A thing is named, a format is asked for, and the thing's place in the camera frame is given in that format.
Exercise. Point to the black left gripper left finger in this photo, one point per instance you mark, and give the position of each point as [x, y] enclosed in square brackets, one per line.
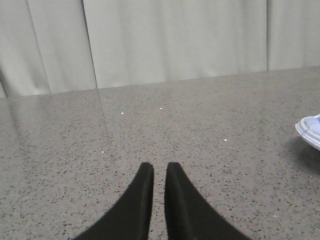
[130, 216]

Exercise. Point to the grey-white curtain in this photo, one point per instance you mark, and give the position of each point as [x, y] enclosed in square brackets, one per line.
[53, 46]

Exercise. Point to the light blue slipper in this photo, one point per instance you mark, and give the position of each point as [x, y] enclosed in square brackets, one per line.
[309, 130]

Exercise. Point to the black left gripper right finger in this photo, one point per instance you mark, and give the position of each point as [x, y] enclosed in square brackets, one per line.
[188, 215]

